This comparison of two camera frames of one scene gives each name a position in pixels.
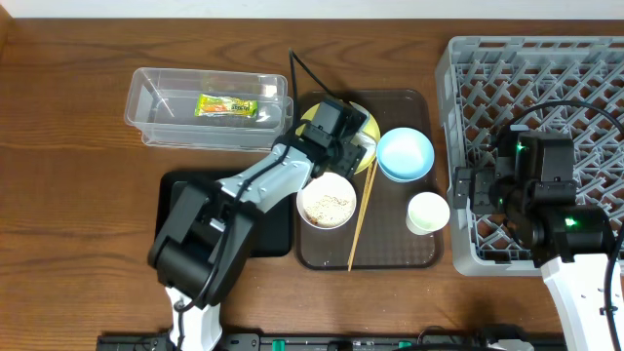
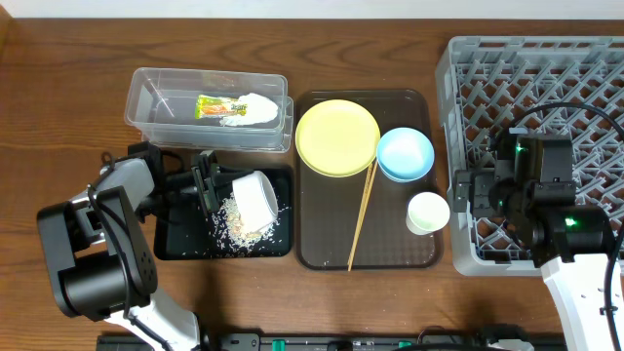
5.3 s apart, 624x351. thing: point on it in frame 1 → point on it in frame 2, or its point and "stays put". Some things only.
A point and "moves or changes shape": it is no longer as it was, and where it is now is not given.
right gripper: (468, 188) stays put
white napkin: (367, 141) → (258, 110)
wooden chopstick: (360, 214) stays put
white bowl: (328, 202) moves or changes shape
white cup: (427, 213) stays put
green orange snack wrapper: (213, 105) stays put
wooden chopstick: (363, 216) stays put
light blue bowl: (405, 154) stays put
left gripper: (352, 154) → (201, 180)
